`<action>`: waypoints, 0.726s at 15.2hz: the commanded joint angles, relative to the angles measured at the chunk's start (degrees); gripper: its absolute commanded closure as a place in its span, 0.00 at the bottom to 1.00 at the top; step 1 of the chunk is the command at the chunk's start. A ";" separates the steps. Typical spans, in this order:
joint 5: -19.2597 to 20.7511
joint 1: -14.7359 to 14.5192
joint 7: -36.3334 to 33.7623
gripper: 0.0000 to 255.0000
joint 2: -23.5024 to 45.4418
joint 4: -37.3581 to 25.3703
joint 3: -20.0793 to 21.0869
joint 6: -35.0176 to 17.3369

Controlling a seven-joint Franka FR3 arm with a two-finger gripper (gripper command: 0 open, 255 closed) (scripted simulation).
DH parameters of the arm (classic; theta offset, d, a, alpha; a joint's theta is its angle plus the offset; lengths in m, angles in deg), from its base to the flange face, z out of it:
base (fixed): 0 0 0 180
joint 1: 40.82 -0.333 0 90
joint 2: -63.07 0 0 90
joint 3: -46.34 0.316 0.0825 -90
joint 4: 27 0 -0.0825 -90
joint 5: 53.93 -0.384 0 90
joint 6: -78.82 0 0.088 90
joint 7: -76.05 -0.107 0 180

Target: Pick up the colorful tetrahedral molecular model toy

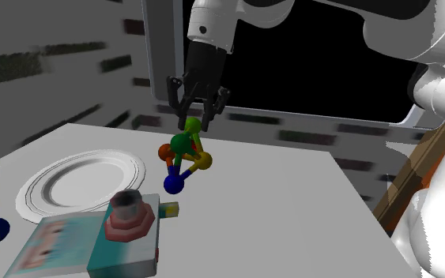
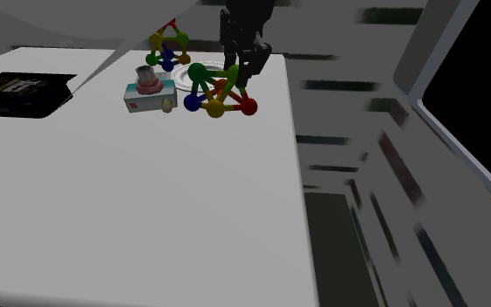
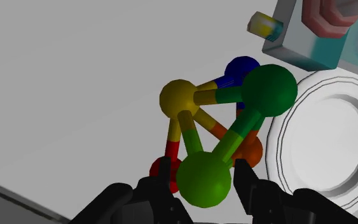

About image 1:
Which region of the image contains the grey framed dark window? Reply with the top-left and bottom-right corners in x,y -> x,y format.
141,0 -> 445,130

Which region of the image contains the teal box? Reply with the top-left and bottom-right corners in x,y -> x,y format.
86,193 -> 161,278

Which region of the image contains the white table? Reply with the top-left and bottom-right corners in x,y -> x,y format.
0,122 -> 420,278

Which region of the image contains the brown wooden board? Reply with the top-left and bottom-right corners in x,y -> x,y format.
371,120 -> 445,237

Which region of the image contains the small teal and yellow block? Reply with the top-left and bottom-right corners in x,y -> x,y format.
157,201 -> 180,220

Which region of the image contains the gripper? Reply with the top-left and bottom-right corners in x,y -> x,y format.
166,39 -> 231,133

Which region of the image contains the pale picture book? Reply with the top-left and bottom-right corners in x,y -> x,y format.
2,210 -> 108,278

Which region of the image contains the grey cylinder on red octagonal base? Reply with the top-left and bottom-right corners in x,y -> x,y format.
104,190 -> 157,242

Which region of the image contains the white plate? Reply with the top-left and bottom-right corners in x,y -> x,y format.
15,148 -> 147,225

